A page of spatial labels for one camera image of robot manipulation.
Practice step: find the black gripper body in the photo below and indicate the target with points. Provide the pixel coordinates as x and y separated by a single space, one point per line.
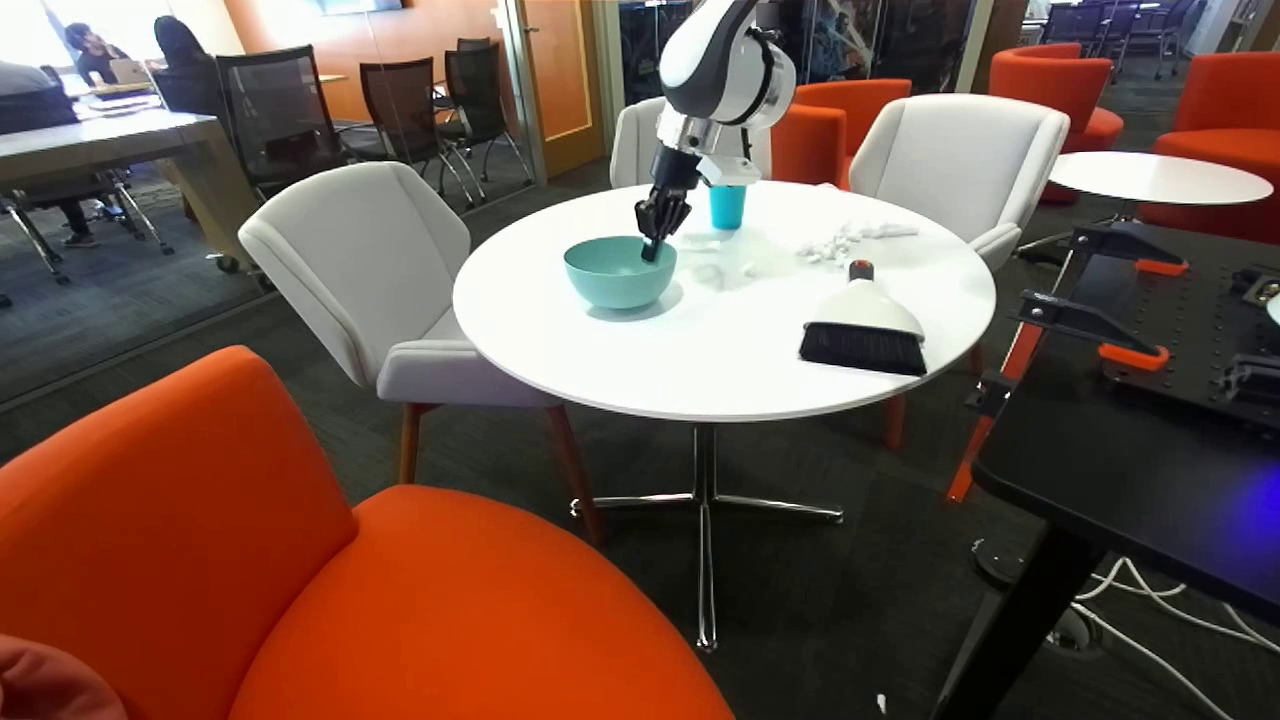
673 177

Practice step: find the teal bowl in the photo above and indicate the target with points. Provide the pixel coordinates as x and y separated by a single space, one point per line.
621 277

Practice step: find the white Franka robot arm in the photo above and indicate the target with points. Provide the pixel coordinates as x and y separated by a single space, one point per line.
726 64

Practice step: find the small white black hand broom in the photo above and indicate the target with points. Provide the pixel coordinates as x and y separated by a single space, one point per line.
864 327

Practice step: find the grey upholstered chair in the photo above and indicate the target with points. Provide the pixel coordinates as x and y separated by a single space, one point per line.
365 272
636 142
960 163

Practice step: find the blue plastic cup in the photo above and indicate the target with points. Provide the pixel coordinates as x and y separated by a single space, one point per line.
726 208

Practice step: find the wooden door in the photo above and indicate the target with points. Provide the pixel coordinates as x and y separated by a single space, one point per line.
563 64

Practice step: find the orange lounge chair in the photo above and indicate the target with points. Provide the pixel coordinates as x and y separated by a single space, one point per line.
1062 85
1226 115
841 115

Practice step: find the black mesh office chair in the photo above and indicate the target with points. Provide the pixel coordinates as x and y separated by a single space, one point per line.
273 115

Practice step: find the black orange bar clamp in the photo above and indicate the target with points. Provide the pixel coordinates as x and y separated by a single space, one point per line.
1066 327
1121 246

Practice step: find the small round white table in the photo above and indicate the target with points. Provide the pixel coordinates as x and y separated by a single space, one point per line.
1162 177

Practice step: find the orange armchair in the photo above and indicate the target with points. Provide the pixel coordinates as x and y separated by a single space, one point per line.
265 574

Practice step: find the black work table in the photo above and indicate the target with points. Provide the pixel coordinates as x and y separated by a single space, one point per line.
1146 455

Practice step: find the rectangular wooden table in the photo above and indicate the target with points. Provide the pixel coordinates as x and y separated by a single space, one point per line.
106 144

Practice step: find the seated person black hair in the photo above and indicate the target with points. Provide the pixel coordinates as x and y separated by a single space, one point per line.
97 58

